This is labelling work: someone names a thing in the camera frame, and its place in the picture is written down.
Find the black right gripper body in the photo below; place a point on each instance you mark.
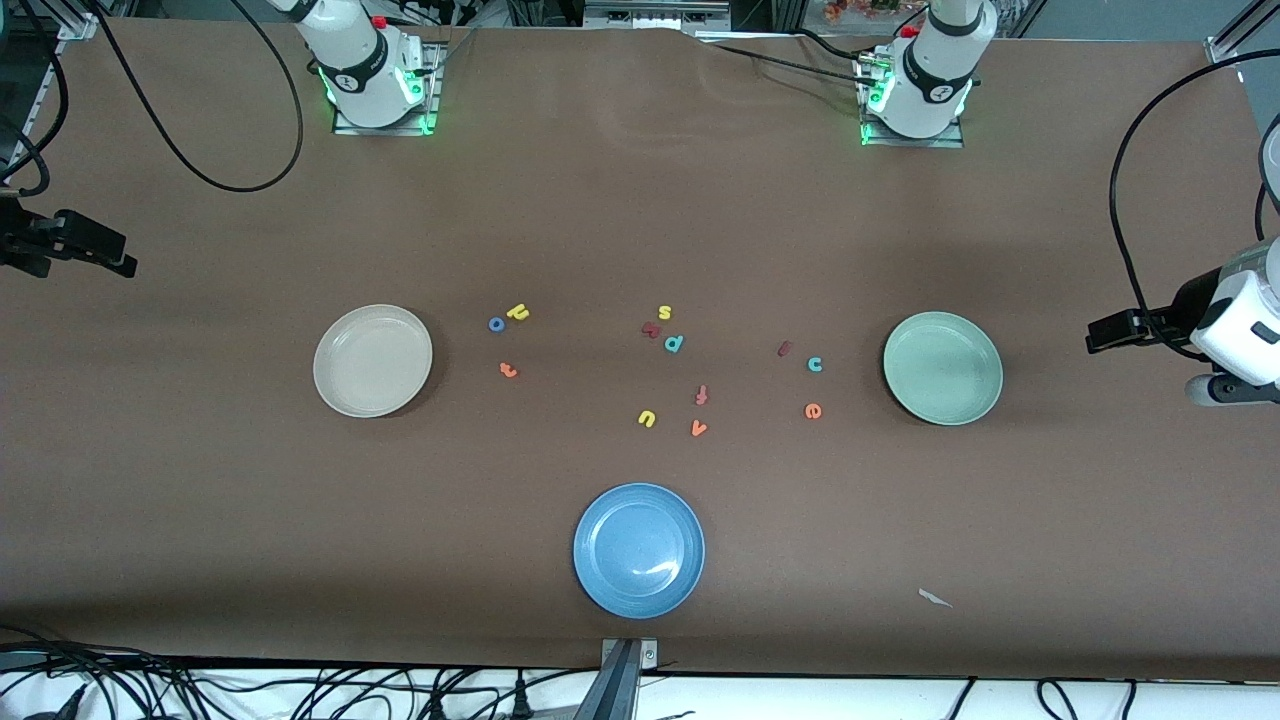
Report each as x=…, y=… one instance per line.
x=22, y=243

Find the green plate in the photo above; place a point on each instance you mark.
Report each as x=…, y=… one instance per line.
x=943, y=368

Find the beige brown plate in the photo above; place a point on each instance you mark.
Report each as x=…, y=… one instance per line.
x=370, y=362

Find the white paper scrap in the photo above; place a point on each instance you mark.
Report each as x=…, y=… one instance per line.
x=935, y=598

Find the orange flowers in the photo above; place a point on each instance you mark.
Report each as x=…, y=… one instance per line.
x=860, y=8

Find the brown table cover sheet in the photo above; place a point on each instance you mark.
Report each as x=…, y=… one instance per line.
x=640, y=200

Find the blue plate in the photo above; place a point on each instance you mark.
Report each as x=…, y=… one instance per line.
x=640, y=550

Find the black power plug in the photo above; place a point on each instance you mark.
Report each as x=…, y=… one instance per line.
x=521, y=700
x=437, y=708

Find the grey power box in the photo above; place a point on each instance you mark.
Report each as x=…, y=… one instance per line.
x=655, y=15

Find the aluminium table edge rail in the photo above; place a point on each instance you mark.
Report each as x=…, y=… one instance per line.
x=38, y=110

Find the aluminium frame profile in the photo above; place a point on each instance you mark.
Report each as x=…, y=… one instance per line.
x=78, y=22
x=1222, y=52

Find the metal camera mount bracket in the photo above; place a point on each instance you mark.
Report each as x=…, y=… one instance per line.
x=622, y=690

